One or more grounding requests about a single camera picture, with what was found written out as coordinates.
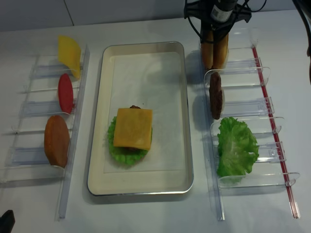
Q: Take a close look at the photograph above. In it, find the clear right acrylic rack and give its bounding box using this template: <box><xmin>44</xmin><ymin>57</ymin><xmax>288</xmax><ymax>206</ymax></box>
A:
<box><xmin>202</xmin><ymin>28</ymin><xmax>300</xmax><ymax>221</ymax></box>

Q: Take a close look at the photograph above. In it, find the clear acrylic rack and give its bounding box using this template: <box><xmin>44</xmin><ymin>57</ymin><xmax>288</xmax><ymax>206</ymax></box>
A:
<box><xmin>0</xmin><ymin>47</ymin><xmax>90</xmax><ymax>219</ymax></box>
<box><xmin>202</xmin><ymin>28</ymin><xmax>300</xmax><ymax>221</ymax></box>

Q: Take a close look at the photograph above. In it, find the meat patty in rack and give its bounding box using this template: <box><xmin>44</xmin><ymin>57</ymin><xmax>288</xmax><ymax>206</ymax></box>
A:
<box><xmin>209</xmin><ymin>72</ymin><xmax>223</xmax><ymax>119</ymax></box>

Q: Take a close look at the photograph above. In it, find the cheese slice on burger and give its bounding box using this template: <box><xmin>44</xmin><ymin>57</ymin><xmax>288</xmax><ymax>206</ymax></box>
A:
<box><xmin>113</xmin><ymin>108</ymin><xmax>153</xmax><ymax>150</ymax></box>

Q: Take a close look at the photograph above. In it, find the yellow cheese slice in rack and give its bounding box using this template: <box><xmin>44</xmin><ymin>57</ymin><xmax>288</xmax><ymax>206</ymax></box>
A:
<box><xmin>58</xmin><ymin>35</ymin><xmax>81</xmax><ymax>79</ymax></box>

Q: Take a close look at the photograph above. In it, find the clear left acrylic rack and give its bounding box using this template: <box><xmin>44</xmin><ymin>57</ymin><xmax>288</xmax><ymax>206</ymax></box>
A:
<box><xmin>0</xmin><ymin>47</ymin><xmax>90</xmax><ymax>219</ymax></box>

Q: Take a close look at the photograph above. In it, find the brown bun in left rack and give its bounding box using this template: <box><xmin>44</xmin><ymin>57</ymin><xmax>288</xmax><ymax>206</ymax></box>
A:
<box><xmin>44</xmin><ymin>115</ymin><xmax>70</xmax><ymax>168</ymax></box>

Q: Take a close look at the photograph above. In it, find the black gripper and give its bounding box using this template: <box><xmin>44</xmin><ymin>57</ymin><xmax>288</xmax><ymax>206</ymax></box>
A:
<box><xmin>184</xmin><ymin>0</ymin><xmax>251</xmax><ymax>40</ymax></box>

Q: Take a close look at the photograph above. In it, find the red tomato slice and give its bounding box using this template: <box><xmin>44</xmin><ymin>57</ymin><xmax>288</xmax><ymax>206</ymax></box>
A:
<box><xmin>58</xmin><ymin>73</ymin><xmax>74</xmax><ymax>114</ymax></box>

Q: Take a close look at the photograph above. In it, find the black object at corner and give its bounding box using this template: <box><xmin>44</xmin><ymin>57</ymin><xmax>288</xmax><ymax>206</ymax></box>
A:
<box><xmin>0</xmin><ymin>210</ymin><xmax>15</xmax><ymax>233</ymax></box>

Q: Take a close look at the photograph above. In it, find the lettuce leaf on tray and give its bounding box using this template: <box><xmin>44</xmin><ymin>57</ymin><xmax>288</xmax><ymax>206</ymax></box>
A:
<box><xmin>107</xmin><ymin>116</ymin><xmax>149</xmax><ymax>167</ymax></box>

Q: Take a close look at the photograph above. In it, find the white paper liner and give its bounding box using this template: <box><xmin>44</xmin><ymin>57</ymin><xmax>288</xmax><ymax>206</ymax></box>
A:
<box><xmin>104</xmin><ymin>52</ymin><xmax>184</xmax><ymax>172</ymax></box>

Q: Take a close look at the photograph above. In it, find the cream metal tray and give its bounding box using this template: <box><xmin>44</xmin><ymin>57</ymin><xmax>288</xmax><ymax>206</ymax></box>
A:
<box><xmin>87</xmin><ymin>41</ymin><xmax>193</xmax><ymax>196</ymax></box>

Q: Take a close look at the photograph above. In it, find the meat patty on tray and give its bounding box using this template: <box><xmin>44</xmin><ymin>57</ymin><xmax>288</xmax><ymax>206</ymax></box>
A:
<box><xmin>130</xmin><ymin>105</ymin><xmax>141</xmax><ymax>109</ymax></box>

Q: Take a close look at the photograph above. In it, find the lettuce leaf in rack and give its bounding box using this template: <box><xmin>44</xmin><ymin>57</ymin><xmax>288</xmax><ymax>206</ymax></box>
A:
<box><xmin>217</xmin><ymin>117</ymin><xmax>259</xmax><ymax>177</ymax></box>

